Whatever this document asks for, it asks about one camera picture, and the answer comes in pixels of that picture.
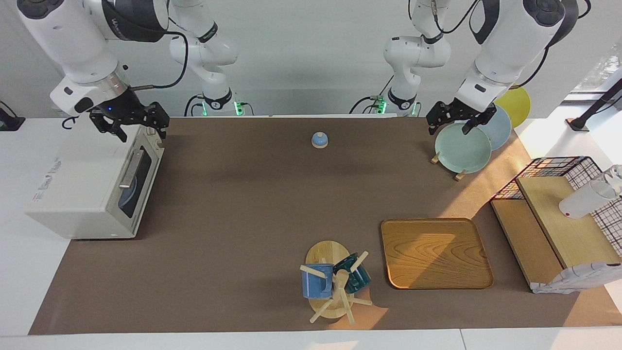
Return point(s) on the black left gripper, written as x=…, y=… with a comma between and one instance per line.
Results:
x=461, y=111

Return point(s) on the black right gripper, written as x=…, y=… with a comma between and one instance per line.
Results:
x=119, y=108

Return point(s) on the light blue plate with eggplant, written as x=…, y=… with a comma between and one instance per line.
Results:
x=129, y=197

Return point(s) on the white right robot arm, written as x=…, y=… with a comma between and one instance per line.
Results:
x=73, y=43

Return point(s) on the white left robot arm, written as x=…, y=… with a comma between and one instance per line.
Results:
x=505, y=43

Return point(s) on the white toaster oven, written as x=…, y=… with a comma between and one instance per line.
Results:
x=73, y=184

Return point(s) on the pale green plate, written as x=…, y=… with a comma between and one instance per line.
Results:
x=461, y=150

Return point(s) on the pale blue racked plate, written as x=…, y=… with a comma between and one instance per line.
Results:
x=500, y=131

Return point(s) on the wooden plate rack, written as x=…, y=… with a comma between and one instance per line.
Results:
x=436, y=158

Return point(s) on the yellow plate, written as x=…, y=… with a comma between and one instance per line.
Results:
x=517, y=104

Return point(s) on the wooden serving tray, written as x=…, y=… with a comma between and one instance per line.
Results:
x=435, y=253

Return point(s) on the small blue call bell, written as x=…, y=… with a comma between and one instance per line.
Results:
x=319, y=141

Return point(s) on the brown table mat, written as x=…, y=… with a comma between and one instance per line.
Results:
x=243, y=218

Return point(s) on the white bottle with clear cap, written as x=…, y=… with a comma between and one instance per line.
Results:
x=580, y=201

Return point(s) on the wooden two-step shelf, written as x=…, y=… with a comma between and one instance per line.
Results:
x=568, y=228

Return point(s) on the wooden mug tree stand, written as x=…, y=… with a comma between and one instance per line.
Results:
x=325, y=253

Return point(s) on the dark green mug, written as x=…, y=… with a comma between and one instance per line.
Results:
x=357, y=279

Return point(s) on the white patterned cloth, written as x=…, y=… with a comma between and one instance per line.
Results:
x=578, y=277

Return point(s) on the blue mug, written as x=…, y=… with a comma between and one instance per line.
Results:
x=316, y=284

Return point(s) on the black camera stand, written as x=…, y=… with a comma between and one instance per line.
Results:
x=595, y=107

